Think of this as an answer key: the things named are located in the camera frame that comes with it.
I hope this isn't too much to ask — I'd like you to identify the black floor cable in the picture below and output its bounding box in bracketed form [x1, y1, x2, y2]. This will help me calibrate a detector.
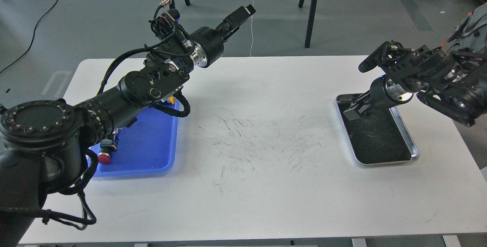
[0, 0, 107, 75]

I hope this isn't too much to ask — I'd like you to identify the blue plastic tray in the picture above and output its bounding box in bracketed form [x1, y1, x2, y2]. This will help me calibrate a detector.
[94, 108, 178, 177]

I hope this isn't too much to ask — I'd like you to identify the black robot arm image left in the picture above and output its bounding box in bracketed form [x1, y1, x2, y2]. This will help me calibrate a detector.
[0, 2, 256, 247]

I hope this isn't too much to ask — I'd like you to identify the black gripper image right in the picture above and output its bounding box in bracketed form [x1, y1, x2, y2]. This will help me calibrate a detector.
[342, 76, 414, 121]

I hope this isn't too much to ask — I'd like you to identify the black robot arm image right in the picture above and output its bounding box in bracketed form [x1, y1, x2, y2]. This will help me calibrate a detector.
[343, 41, 487, 127]

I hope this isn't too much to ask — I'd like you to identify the red push button switch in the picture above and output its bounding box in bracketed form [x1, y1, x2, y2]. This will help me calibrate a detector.
[98, 134, 118, 164]

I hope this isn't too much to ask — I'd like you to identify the silver metal tray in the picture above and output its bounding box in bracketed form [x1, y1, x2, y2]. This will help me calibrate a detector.
[336, 93, 420, 166]

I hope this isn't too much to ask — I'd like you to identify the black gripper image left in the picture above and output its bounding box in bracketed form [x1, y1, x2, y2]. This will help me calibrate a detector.
[190, 5, 256, 68]

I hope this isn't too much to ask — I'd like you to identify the grey backpack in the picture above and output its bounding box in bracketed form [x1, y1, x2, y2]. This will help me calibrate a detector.
[441, 3, 487, 54]

